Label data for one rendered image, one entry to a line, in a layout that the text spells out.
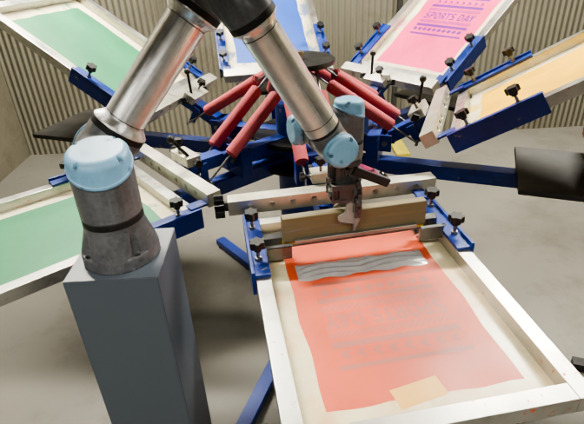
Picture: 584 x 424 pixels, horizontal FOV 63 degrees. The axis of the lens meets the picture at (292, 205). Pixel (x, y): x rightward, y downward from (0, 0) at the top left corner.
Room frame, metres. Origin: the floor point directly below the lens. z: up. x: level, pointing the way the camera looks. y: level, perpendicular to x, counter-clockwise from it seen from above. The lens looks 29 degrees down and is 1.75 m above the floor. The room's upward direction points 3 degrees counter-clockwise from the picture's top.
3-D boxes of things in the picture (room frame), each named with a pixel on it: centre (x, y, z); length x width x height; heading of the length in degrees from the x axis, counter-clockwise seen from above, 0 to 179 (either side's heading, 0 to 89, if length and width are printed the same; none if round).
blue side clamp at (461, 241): (1.21, -0.44, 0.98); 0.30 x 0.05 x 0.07; 8
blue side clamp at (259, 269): (1.13, 0.11, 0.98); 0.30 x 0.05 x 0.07; 8
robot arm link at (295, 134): (1.08, -0.06, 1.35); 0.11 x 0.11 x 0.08; 19
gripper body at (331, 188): (1.13, -0.14, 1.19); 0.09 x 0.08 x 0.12; 98
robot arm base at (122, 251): (0.81, 0.35, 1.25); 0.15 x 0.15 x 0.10
